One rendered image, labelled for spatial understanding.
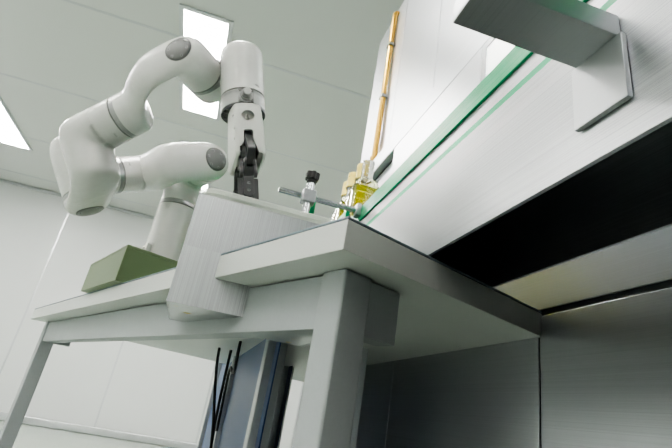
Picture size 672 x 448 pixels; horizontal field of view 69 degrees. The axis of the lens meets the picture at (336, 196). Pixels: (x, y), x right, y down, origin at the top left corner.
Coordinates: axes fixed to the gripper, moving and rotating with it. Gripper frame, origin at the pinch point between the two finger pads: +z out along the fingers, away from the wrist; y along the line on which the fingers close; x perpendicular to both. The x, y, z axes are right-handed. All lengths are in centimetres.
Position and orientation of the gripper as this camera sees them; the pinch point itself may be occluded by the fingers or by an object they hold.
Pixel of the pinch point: (245, 197)
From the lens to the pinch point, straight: 80.1
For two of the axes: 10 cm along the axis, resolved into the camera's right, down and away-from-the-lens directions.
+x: -9.5, -0.3, -3.2
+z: 0.9, 9.4, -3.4
